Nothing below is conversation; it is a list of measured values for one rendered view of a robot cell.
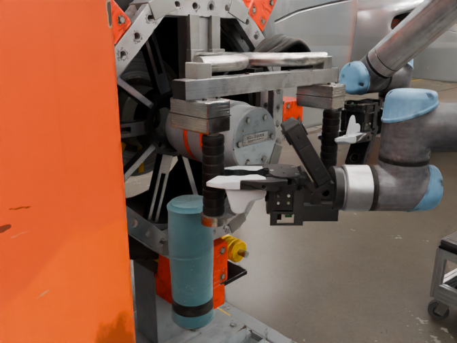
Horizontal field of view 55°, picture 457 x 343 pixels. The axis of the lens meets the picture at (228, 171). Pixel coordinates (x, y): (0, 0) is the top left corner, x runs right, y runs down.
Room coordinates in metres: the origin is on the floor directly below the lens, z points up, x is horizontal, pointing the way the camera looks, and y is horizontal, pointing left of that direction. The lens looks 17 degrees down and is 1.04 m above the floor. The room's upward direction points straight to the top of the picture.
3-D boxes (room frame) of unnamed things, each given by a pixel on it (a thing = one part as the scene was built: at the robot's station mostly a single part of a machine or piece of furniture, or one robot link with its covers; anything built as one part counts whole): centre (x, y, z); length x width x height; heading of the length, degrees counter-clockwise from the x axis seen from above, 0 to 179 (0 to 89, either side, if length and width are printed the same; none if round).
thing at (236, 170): (0.70, -0.01, 0.80); 0.09 x 0.03 x 0.06; 82
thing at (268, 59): (0.94, -0.09, 1.03); 0.19 x 0.18 x 0.11; 45
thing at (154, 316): (1.08, 0.19, 0.32); 0.40 x 0.30 x 0.28; 135
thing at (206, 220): (0.67, 0.02, 0.83); 0.04 x 0.04 x 0.16
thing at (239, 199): (0.64, -0.01, 0.80); 0.09 x 0.03 x 0.06; 98
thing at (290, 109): (1.18, -0.15, 0.85); 0.09 x 0.08 x 0.07; 135
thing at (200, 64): (0.80, 0.05, 1.03); 0.19 x 0.18 x 0.11; 45
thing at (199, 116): (0.69, 0.05, 0.93); 0.09 x 0.05 x 0.05; 45
